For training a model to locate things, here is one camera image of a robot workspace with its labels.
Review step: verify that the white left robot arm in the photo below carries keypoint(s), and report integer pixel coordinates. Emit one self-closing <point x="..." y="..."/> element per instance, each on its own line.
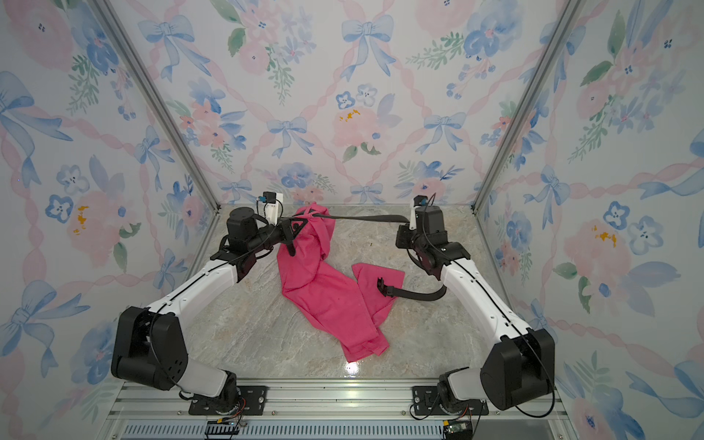
<point x="150" y="343"/>

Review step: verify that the left rear aluminium corner post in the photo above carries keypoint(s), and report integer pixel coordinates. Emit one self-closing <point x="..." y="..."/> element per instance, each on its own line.
<point x="107" y="17"/>

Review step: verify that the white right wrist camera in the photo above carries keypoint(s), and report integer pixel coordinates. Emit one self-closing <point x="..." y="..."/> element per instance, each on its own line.
<point x="419" y="202"/>

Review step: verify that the black leather belt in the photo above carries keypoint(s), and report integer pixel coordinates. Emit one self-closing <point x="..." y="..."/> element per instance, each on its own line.
<point x="374" y="219"/>

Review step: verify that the right rear aluminium corner post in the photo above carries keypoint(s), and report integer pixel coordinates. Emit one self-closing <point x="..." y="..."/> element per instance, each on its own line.
<point x="564" y="25"/>

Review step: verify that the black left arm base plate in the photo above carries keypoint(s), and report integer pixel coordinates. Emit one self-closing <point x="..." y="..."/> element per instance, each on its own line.
<point x="251" y="401"/>

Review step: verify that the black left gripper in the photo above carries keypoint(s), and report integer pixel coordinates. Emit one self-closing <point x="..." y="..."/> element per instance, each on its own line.
<point x="285" y="230"/>

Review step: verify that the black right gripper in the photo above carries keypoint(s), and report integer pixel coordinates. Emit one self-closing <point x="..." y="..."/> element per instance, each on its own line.
<point x="406" y="240"/>

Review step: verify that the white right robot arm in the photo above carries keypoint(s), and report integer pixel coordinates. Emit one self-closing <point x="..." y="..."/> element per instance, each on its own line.
<point x="520" y="366"/>

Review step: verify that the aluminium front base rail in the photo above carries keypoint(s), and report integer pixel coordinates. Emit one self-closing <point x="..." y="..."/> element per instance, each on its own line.
<point x="327" y="409"/>

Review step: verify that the aluminium corner post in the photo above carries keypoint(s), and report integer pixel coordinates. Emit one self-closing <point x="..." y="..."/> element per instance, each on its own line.
<point x="564" y="25"/>
<point x="107" y="17"/>

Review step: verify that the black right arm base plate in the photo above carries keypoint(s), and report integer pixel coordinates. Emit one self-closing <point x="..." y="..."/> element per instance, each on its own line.
<point x="426" y="401"/>

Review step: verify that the pink trousers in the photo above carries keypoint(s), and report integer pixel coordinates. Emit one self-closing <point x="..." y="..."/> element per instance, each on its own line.
<point x="350" y="309"/>

